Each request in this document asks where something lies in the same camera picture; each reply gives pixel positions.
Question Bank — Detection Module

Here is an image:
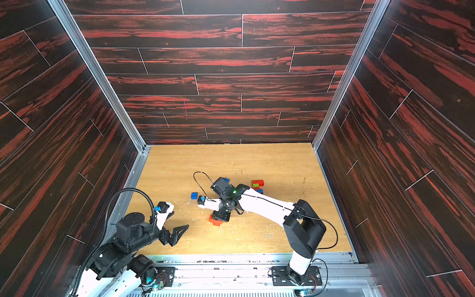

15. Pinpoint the red long lego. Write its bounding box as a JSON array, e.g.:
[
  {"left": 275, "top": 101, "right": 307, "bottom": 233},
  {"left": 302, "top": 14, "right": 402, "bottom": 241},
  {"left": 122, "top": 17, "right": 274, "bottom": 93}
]
[
  {"left": 252, "top": 179, "right": 265, "bottom": 187},
  {"left": 209, "top": 215, "right": 223, "bottom": 223}
]

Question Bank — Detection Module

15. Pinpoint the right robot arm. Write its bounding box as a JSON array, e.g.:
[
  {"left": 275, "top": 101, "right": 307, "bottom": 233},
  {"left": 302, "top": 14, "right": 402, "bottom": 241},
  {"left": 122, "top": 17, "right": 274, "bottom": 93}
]
[{"left": 198, "top": 178, "right": 327, "bottom": 285}]

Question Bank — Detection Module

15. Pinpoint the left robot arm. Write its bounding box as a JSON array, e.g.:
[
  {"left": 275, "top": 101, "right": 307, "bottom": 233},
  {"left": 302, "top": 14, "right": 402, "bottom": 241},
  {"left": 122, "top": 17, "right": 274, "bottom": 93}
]
[{"left": 69, "top": 206, "right": 189, "bottom": 297}]

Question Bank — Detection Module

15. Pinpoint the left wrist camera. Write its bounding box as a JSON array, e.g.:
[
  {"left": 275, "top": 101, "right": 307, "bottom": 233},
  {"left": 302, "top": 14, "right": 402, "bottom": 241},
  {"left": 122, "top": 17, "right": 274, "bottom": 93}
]
[{"left": 155, "top": 201, "right": 174, "bottom": 230}]

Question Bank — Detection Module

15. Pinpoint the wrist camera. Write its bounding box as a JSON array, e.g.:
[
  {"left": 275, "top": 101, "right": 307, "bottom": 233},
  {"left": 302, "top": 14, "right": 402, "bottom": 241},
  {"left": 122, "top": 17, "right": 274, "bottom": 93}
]
[
  {"left": 155, "top": 201, "right": 174, "bottom": 230},
  {"left": 197, "top": 196, "right": 221, "bottom": 211}
]

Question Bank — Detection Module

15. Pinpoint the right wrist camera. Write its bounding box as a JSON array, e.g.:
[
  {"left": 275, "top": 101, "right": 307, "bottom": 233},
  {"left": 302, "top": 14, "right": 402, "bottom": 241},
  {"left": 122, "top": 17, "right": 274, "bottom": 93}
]
[{"left": 197, "top": 196, "right": 221, "bottom": 211}]

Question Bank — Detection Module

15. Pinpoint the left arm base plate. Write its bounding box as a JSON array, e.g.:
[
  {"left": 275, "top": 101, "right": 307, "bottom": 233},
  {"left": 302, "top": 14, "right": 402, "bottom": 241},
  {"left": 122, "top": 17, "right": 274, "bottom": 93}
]
[{"left": 143, "top": 267, "right": 176, "bottom": 290}]

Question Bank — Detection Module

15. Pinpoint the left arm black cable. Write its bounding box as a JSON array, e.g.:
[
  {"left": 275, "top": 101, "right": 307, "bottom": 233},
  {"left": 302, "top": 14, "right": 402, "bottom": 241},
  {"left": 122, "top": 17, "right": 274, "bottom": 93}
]
[{"left": 70, "top": 187, "right": 157, "bottom": 297}]

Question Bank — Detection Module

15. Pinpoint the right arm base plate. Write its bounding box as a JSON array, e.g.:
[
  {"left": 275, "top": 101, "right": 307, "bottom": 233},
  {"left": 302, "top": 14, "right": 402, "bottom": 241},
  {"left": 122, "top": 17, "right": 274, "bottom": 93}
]
[{"left": 268, "top": 266, "right": 322, "bottom": 287}]

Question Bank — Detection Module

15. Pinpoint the aluminium front rail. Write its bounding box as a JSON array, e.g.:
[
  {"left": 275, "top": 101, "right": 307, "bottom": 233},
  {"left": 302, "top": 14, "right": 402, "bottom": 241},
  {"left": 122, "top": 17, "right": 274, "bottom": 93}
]
[{"left": 65, "top": 253, "right": 383, "bottom": 297}]

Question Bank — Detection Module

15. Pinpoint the left aluminium corner post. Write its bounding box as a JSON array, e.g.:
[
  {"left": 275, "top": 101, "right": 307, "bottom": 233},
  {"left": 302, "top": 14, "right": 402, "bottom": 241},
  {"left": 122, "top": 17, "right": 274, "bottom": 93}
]
[{"left": 48, "top": 0, "right": 150, "bottom": 154}]

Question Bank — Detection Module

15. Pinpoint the aluminium corner post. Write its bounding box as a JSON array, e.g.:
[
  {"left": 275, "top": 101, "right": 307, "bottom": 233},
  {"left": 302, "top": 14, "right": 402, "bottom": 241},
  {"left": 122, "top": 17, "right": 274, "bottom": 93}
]
[
  {"left": 312, "top": 0, "right": 390, "bottom": 156},
  {"left": 48, "top": 0, "right": 150, "bottom": 154}
]

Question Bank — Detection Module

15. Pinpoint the right aluminium corner post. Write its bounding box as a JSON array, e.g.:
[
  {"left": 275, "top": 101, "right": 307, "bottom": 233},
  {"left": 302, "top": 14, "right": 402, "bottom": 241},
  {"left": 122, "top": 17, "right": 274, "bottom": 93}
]
[{"left": 312, "top": 0, "right": 390, "bottom": 156}]

